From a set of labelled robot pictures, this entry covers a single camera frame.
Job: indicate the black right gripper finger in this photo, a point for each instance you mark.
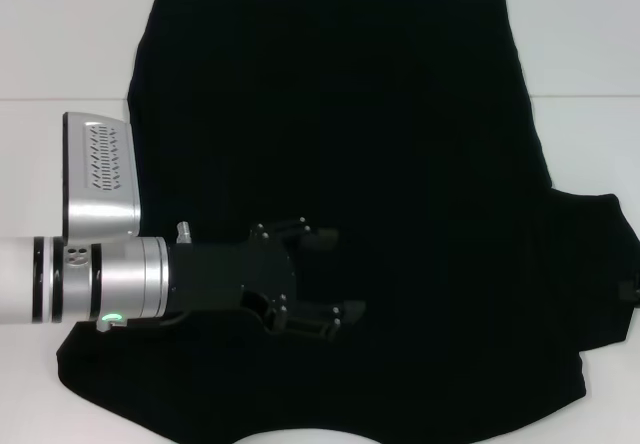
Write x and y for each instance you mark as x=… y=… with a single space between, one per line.
x=631 y=291

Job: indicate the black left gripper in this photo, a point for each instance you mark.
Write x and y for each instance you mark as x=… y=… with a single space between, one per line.
x=230 y=274

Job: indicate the black shirt with FREE print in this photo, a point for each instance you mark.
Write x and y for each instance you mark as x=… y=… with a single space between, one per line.
x=400 y=139

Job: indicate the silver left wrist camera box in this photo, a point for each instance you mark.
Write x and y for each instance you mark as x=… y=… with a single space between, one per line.
x=100 y=204

